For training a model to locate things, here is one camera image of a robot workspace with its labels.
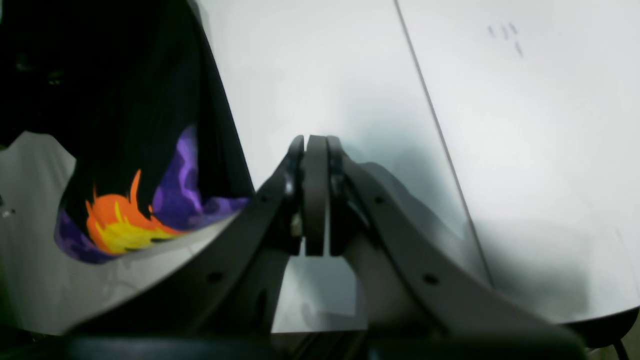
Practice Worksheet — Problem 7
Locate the black T-shirt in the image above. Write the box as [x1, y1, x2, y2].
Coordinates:
[1, 0, 255, 264]

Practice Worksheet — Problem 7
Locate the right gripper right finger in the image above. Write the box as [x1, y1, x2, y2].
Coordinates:
[306, 136, 586, 360]

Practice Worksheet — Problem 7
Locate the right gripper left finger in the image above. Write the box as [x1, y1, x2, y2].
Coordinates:
[65, 136, 304, 360]

